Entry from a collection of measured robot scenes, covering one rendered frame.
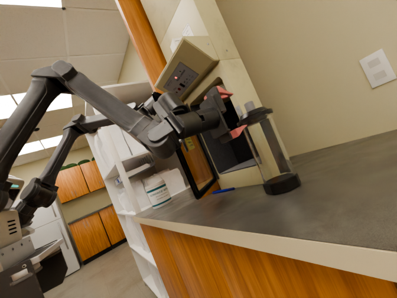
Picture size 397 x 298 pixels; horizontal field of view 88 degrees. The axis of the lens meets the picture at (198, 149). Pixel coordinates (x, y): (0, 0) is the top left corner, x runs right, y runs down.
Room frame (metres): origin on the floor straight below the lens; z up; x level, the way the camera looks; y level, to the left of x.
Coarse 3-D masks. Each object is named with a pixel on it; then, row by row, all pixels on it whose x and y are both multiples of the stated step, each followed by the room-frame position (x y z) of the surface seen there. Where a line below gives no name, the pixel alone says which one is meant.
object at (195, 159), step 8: (152, 96) 0.68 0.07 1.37; (192, 136) 0.89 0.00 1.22; (192, 144) 0.84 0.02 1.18; (176, 152) 0.68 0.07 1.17; (184, 152) 0.73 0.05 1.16; (192, 152) 0.81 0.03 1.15; (200, 152) 0.90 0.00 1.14; (192, 160) 0.77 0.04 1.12; (200, 160) 0.86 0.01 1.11; (184, 168) 0.68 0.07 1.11; (192, 168) 0.74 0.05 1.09; (200, 168) 0.82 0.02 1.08; (208, 168) 0.92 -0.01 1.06; (200, 176) 0.78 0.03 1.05; (208, 176) 0.87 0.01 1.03; (200, 184) 0.75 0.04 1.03
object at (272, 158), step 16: (272, 112) 0.57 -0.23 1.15; (256, 128) 0.56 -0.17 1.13; (272, 128) 0.56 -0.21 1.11; (256, 144) 0.57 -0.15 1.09; (272, 144) 0.56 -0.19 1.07; (256, 160) 0.59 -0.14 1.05; (272, 160) 0.56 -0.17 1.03; (288, 160) 0.57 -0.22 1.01; (272, 176) 0.56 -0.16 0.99; (288, 176) 0.56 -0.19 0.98
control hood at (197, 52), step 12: (192, 36) 0.68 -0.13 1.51; (204, 36) 0.70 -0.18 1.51; (180, 48) 0.70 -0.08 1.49; (192, 48) 0.68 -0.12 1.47; (204, 48) 0.69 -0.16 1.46; (168, 60) 0.77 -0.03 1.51; (180, 60) 0.74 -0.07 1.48; (192, 60) 0.73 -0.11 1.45; (204, 60) 0.71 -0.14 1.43; (216, 60) 0.71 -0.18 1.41; (168, 72) 0.81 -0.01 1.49; (204, 72) 0.77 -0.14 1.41; (156, 84) 0.91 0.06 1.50; (192, 84) 0.84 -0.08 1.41; (180, 96) 0.94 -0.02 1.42
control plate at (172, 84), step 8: (184, 64) 0.75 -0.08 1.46; (176, 72) 0.80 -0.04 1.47; (184, 72) 0.79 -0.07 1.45; (192, 72) 0.78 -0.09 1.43; (168, 80) 0.86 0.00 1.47; (176, 80) 0.84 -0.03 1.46; (192, 80) 0.82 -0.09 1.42; (168, 88) 0.90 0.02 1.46; (176, 88) 0.89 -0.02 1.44; (184, 88) 0.87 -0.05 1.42
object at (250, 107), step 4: (244, 104) 0.60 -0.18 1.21; (248, 104) 0.59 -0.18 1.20; (252, 104) 0.59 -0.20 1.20; (248, 108) 0.59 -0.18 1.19; (252, 108) 0.59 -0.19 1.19; (256, 108) 0.57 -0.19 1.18; (260, 108) 0.57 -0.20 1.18; (264, 108) 0.57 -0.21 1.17; (248, 112) 0.57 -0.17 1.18; (252, 112) 0.56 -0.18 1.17; (256, 112) 0.56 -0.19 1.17; (240, 116) 0.60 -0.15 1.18; (244, 116) 0.58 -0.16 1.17
